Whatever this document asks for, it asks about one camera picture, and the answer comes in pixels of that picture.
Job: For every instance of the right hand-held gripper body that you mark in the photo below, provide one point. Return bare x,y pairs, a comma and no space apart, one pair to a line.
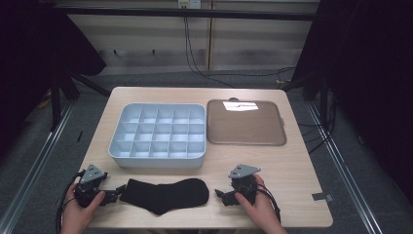
245,185

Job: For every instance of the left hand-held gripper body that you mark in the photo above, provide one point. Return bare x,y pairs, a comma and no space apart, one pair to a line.
91,177

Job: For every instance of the light blue compartment storage box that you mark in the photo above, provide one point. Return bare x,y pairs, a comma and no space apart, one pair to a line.
156,161

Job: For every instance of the black sock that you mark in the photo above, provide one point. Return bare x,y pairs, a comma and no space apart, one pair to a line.
165,195

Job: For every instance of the person's right hand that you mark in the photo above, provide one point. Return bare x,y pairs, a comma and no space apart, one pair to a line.
261,209

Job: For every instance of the person's left hand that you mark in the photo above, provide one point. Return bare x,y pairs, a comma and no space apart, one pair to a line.
76,216

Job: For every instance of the small black floor piece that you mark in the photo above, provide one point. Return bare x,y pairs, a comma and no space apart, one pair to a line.
80,136

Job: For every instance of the brown flat box lid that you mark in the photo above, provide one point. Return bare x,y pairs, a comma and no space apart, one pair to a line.
243,128

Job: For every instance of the grey tape piece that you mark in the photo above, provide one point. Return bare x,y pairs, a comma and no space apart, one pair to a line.
321,197

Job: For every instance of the black metal stand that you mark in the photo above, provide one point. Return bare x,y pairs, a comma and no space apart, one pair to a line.
323,100
56,104

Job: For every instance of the dark curtain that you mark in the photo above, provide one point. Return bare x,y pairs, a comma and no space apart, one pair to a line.
367,81
29,65

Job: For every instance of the black horizontal bar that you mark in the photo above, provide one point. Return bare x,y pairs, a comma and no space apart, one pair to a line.
162,13

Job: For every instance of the metal floor rail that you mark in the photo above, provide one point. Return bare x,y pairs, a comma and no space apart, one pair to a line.
344,169
35,169

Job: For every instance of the white wall socket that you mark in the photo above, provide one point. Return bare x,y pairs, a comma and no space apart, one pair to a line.
190,4

